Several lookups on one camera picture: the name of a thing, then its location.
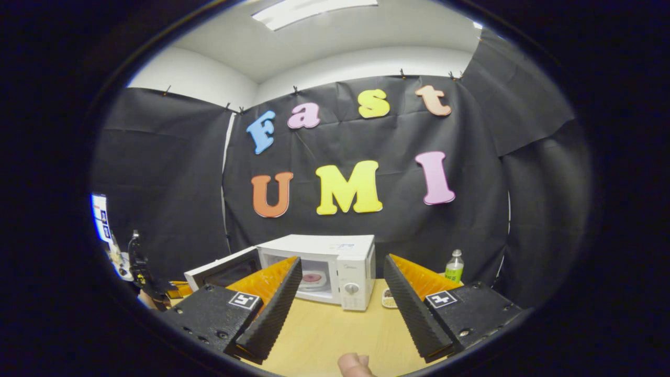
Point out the pink ham slice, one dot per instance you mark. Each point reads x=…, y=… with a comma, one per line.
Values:
x=312, y=277

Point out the white square plate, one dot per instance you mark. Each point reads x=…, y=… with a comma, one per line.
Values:
x=320, y=285

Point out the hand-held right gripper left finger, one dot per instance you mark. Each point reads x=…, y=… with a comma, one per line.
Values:
x=272, y=309

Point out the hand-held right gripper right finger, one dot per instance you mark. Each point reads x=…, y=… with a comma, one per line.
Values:
x=413, y=309

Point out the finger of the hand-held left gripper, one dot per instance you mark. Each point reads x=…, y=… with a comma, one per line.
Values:
x=180, y=290

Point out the white divided dish with beans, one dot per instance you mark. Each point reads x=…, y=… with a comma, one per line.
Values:
x=388, y=298

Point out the white microwave oven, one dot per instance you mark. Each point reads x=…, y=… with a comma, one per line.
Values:
x=350, y=262

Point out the white blue printed sign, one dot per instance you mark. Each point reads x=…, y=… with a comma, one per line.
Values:
x=100, y=217

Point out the green label drink bottle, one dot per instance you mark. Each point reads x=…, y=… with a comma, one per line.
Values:
x=454, y=269

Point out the long ceiling light panel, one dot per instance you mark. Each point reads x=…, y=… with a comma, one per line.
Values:
x=314, y=11

